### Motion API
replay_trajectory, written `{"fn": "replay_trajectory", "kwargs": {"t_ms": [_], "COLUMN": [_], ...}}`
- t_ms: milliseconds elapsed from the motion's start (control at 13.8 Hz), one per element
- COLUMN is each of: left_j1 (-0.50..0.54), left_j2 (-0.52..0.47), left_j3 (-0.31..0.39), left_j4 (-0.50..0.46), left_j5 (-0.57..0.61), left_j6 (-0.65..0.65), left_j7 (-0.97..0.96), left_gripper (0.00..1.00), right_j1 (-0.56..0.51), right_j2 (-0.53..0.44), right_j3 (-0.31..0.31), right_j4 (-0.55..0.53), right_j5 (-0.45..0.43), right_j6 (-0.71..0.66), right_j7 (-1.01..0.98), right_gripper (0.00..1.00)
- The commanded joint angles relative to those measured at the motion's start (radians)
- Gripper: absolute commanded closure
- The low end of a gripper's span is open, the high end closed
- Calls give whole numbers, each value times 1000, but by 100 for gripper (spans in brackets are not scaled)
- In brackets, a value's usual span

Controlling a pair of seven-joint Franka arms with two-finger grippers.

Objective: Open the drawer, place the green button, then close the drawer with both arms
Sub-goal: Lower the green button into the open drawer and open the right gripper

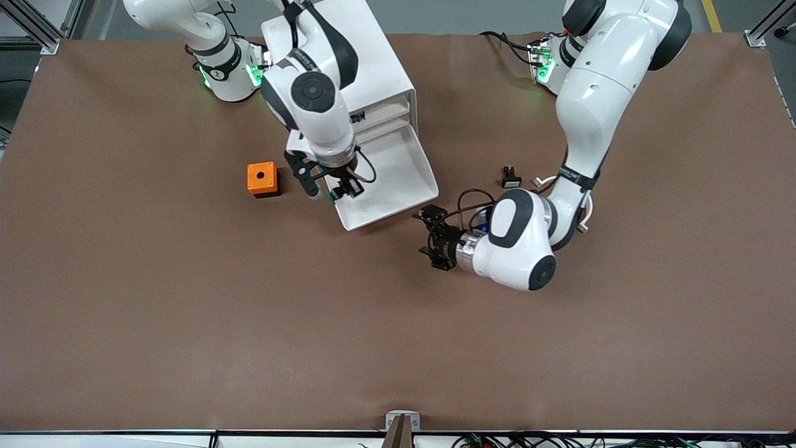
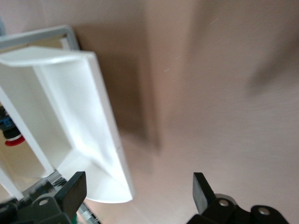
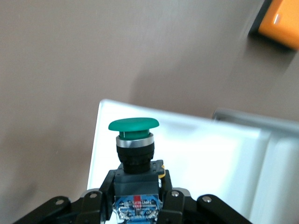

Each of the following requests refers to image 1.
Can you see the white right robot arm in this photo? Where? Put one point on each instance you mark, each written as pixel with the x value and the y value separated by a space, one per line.
pixel 311 93

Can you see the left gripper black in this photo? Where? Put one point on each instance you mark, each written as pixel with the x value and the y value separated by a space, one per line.
pixel 447 242

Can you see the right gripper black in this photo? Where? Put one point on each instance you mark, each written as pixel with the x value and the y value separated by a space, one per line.
pixel 344 179

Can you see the white curved bracket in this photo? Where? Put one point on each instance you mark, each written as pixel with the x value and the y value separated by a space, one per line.
pixel 540 182

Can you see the aluminium frame profile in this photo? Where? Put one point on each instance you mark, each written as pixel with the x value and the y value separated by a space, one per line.
pixel 37 28
pixel 762 31

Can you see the orange box with hole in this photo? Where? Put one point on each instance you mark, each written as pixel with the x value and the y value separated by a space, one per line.
pixel 261 177

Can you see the green push button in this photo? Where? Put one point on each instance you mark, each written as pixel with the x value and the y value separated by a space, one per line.
pixel 333 197

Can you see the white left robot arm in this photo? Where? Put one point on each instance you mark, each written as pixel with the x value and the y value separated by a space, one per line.
pixel 591 93

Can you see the small electronic part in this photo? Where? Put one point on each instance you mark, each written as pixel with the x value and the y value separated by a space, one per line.
pixel 358 116

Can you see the black white push button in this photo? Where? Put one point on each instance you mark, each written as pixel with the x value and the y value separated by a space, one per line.
pixel 511 180

